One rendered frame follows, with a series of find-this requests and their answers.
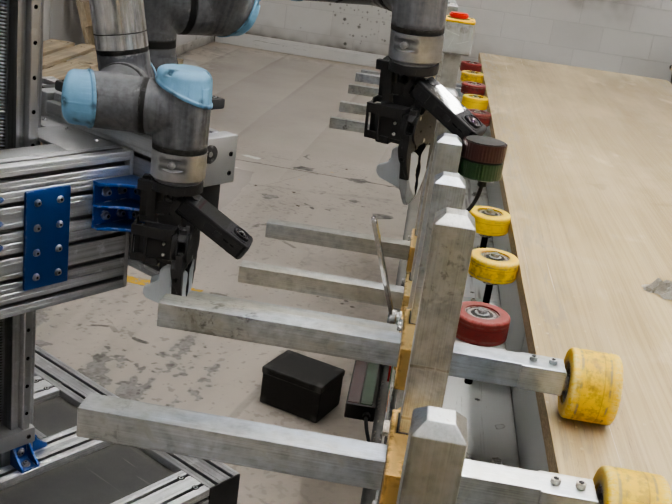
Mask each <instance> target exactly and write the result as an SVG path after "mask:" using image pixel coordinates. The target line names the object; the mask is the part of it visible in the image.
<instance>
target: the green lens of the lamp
mask: <svg viewBox="0 0 672 504"><path fill-rule="evenodd" d="M503 166H504V162H503V163H502V164H501V165H484V164H478V163H474V162H470V161H468V160H465V159H464V158H462V155H461V157H460V163H459V168H458V173H459V174H460V175H462V176H464V177H467V178H470V179H474V180H479V181H489V182H493V181H499V180H501V176H502V171H503Z"/></svg>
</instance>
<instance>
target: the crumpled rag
mask: <svg viewBox="0 0 672 504"><path fill-rule="evenodd" d="M641 287H644V289H643V290H646V291H647V292H649V293H656V294H657V293H658V294H659V295H661V296H660V297H661V298H663V299H668V300H669V299H670V300H671V299H672V281H670V280H664V281H662V280H661V279H660V278H657V279H656V280H655V281H653V282H652V283H651V284H644V285H642V286H641Z"/></svg>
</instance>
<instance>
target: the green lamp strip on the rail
mask: <svg viewBox="0 0 672 504"><path fill-rule="evenodd" d="M378 368H379V364H377V363H371V362H368V368H367V373H366V378H365V383H364V388H363V394H362V399H361V404H363V405H369V406H372V404H371V403H373V398H374V392H375V386H376V380H377V374H378Z"/></svg>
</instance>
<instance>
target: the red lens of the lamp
mask: <svg viewBox="0 0 672 504"><path fill-rule="evenodd" d="M466 137H467V136H465V137H463V143H462V151H461V155H462V156H463V157H465V158H467V159H470V160H473V161H478V162H483V163H493V164H497V163H503V162H504V161H505V156H506V151H507V146H508V145H507V144H506V143H505V146H503V147H491V146H484V145H479V144H475V143H472V142H469V141H467V140H466Z"/></svg>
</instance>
